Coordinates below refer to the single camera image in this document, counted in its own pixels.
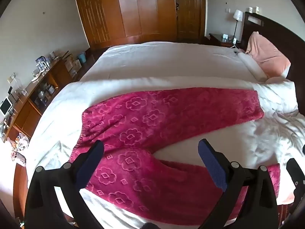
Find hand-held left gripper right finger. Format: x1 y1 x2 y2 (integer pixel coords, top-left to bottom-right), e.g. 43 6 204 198
198 138 286 229

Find pink pillow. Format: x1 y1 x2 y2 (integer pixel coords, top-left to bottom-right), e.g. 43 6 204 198
246 31 291 79

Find clear plastic pitcher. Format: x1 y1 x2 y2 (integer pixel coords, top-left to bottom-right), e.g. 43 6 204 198
15 81 28 96

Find wooden wardrobe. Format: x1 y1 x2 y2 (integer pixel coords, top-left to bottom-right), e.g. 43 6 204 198
59 0 177 50

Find long wooden desk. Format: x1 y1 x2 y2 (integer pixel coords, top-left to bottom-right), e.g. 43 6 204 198
0 52 74 144

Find electric kettle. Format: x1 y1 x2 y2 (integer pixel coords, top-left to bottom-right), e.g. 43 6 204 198
36 56 49 73

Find white bed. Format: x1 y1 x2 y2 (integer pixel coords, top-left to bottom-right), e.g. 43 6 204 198
26 42 305 228

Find dark wooden nightstand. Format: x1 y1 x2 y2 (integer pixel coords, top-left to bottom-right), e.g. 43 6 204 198
209 33 241 49

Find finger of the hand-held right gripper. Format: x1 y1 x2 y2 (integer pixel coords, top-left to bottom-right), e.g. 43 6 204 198
286 158 305 196

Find white shade table lamp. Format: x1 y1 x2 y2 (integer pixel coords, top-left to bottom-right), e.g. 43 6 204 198
232 10 243 44

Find wooden door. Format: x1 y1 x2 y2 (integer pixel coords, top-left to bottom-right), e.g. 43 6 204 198
174 0 206 44

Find cardboard boxes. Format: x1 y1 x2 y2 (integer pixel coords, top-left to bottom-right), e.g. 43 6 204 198
64 55 81 77

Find plastic bag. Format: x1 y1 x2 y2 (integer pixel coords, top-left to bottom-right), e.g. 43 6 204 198
12 134 30 153

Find dark wooden headboard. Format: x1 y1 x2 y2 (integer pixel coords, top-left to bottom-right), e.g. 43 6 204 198
241 11 305 81

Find white pillow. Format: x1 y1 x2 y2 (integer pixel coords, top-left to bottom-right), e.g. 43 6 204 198
238 52 268 83

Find small white monitor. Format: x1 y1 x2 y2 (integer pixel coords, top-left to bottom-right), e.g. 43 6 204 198
0 97 13 116

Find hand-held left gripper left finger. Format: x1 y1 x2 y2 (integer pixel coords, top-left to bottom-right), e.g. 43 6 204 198
26 140 105 229

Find red floral fleece pants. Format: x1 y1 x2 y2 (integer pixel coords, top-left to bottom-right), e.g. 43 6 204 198
69 87 281 222

